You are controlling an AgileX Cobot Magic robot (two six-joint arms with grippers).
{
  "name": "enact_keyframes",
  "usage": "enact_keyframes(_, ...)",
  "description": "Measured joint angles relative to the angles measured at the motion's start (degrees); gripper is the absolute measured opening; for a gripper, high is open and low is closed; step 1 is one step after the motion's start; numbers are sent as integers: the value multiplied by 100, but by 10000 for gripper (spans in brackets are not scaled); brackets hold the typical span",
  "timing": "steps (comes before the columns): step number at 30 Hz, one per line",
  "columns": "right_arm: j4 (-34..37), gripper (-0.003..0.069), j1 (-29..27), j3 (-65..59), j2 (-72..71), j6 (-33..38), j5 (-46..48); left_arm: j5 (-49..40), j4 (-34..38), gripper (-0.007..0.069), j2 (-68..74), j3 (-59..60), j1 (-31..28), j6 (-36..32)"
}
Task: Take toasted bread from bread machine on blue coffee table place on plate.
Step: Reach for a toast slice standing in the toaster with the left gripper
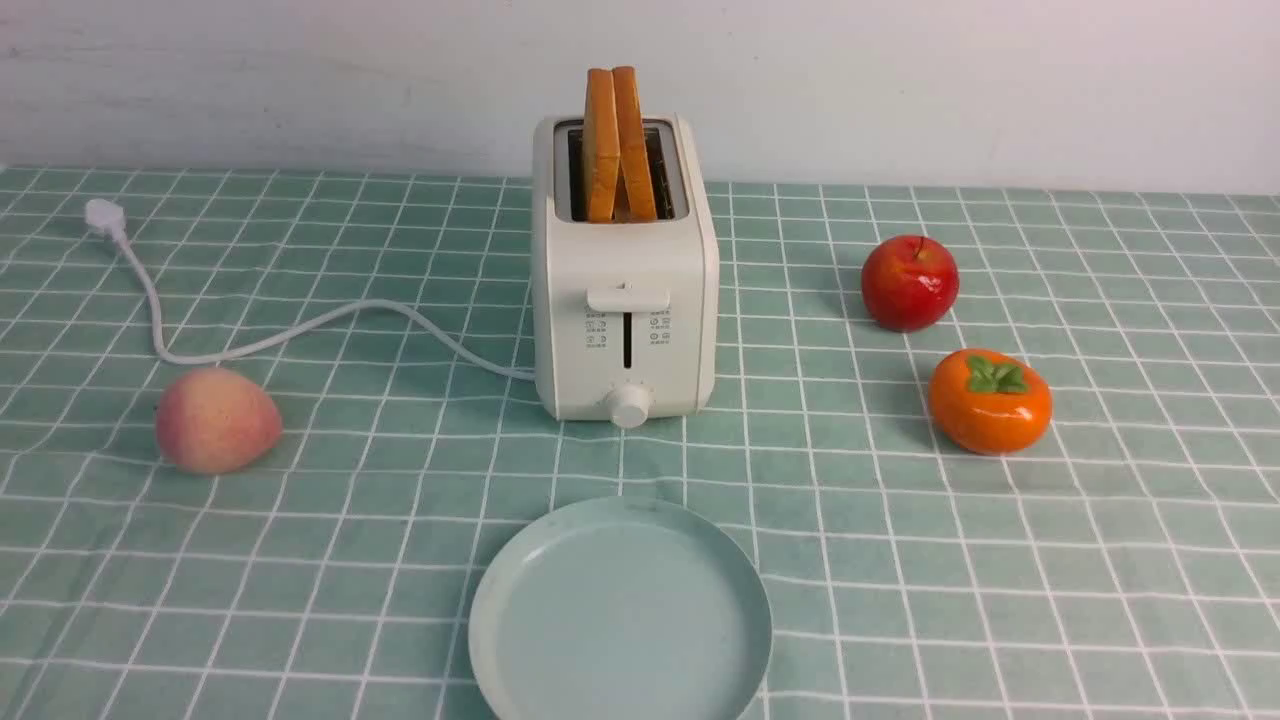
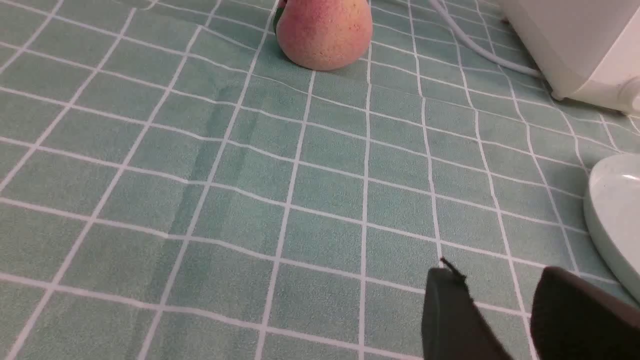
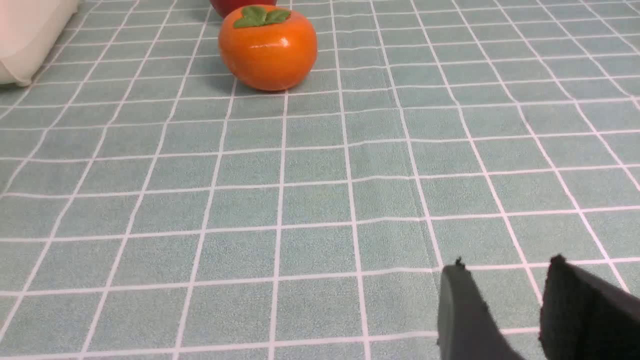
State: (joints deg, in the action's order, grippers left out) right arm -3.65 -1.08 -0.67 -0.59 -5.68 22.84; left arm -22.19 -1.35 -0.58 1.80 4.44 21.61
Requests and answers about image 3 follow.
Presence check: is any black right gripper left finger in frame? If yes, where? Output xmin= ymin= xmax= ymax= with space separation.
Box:
xmin=437 ymin=257 xmax=523 ymax=360

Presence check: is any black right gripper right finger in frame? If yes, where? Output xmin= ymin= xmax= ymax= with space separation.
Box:
xmin=539 ymin=255 xmax=640 ymax=360

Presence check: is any white two-slot toaster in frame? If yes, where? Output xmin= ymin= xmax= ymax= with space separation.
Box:
xmin=0 ymin=0 xmax=80 ymax=87

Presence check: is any green checkered tablecloth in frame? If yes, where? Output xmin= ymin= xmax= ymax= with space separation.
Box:
xmin=0 ymin=0 xmax=640 ymax=360

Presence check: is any orange persimmon with green leaf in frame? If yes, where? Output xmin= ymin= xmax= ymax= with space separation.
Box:
xmin=218 ymin=4 xmax=318 ymax=92

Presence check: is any red apple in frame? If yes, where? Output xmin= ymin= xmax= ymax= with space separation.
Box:
xmin=209 ymin=0 xmax=277 ymax=19

